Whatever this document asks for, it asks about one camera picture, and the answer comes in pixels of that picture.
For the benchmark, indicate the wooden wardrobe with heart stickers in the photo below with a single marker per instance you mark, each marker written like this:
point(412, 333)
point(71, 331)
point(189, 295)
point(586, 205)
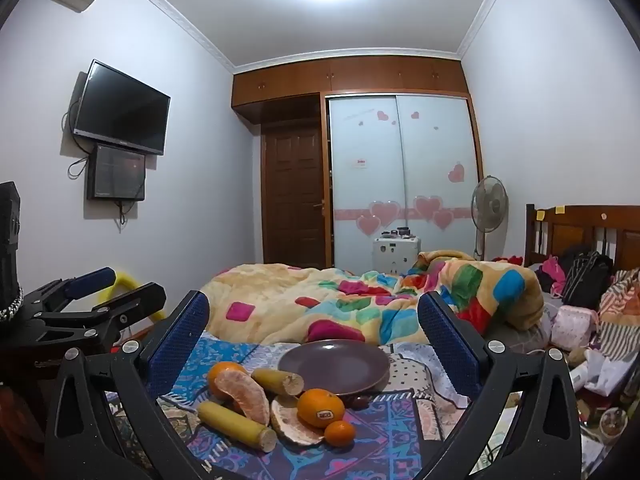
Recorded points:
point(400, 160)

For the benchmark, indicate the pink patterned pouch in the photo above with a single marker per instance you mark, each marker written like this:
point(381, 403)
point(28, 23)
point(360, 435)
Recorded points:
point(572, 322)

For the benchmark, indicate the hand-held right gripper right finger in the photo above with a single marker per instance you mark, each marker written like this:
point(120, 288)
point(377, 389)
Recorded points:
point(445, 345)

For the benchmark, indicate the small black wall monitor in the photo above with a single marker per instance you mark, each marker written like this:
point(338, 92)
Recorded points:
point(116, 172)

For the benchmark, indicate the yellow foam tube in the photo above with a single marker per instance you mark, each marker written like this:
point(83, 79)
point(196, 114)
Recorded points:
point(122, 280)

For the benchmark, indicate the peeled pomelo segment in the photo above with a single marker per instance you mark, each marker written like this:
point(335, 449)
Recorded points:
point(292, 425)
point(250, 395)

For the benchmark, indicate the black wall television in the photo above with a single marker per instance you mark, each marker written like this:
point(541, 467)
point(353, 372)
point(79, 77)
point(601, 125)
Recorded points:
point(120, 107)

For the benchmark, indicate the banana piece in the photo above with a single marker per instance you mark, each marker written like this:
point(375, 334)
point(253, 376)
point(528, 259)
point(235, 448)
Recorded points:
point(275, 381)
point(235, 422)

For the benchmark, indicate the pink cloth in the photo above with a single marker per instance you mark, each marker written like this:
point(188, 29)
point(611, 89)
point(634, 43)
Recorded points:
point(550, 266)

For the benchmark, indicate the wooden headboard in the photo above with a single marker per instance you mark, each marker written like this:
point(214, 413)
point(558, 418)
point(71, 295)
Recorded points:
point(575, 230)

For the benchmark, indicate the orange with sticker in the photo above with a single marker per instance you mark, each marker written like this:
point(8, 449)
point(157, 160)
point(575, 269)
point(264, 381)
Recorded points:
point(320, 406)

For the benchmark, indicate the white patterned cloth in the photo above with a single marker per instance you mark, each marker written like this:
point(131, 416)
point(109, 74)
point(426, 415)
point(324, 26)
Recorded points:
point(410, 375)

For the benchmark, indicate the black backpack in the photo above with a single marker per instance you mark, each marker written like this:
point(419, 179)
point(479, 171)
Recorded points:
point(585, 270)

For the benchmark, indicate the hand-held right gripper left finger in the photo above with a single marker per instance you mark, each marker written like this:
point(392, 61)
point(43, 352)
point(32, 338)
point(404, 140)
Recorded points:
point(180, 340)

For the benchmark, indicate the white bottle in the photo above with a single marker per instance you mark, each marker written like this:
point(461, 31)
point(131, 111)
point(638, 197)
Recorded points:
point(580, 375)

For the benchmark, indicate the brown wooden door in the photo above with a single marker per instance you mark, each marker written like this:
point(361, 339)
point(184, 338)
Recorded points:
point(295, 195)

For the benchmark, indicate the round container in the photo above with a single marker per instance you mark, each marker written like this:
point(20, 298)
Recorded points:
point(612, 422)

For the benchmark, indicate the standing fan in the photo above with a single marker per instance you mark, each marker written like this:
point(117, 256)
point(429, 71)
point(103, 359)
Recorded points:
point(490, 202)

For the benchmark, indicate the blue patterned bedsheet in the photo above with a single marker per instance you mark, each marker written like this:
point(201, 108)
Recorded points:
point(390, 435)

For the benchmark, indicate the brown round plate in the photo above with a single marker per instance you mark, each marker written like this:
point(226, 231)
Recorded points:
point(332, 367)

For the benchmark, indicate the group of small jars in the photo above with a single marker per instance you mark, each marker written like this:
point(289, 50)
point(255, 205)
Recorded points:
point(397, 234)

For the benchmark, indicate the colourful checked blanket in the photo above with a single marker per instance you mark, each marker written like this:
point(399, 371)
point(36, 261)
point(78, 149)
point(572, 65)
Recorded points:
point(350, 300)

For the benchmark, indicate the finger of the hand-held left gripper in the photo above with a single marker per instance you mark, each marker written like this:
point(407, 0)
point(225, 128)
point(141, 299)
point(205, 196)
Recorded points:
point(90, 280)
point(135, 302)

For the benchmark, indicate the small red fruit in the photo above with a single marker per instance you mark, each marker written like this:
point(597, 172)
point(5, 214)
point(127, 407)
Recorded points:
point(359, 402)

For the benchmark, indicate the small mandarin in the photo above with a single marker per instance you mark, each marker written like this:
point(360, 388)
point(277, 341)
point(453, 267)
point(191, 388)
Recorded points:
point(340, 433)

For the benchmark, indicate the white bedside cabinet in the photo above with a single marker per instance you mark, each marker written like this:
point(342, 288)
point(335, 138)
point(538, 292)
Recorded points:
point(395, 256)

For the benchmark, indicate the large orange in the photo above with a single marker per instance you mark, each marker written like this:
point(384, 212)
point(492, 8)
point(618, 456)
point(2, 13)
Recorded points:
point(221, 376)

